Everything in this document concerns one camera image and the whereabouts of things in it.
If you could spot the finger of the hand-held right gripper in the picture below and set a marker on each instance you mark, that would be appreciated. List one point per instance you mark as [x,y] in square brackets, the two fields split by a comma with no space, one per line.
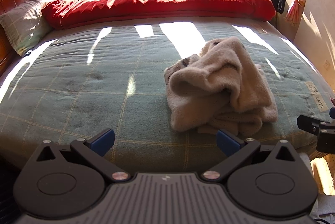
[308,123]
[332,112]

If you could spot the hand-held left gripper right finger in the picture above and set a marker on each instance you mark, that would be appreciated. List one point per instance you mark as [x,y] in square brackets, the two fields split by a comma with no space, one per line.
[227,143]

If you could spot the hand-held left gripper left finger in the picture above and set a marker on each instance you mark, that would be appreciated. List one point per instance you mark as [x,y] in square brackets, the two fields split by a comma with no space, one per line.
[103,141]

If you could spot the cream fluffy sweater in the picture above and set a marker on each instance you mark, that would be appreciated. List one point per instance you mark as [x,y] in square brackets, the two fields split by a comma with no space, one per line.
[214,88]

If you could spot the bed with green plaid sheet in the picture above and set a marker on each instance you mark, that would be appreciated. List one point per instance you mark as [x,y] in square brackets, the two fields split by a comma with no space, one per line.
[91,95]

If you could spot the grey checked pillow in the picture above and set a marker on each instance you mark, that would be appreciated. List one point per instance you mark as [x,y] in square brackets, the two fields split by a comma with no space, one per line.
[23,22]

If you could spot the red duvet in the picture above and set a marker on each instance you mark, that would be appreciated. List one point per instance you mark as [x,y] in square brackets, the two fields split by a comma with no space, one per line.
[157,6]

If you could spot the white wall socket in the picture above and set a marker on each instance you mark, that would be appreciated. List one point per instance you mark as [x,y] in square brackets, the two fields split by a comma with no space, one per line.
[327,64]

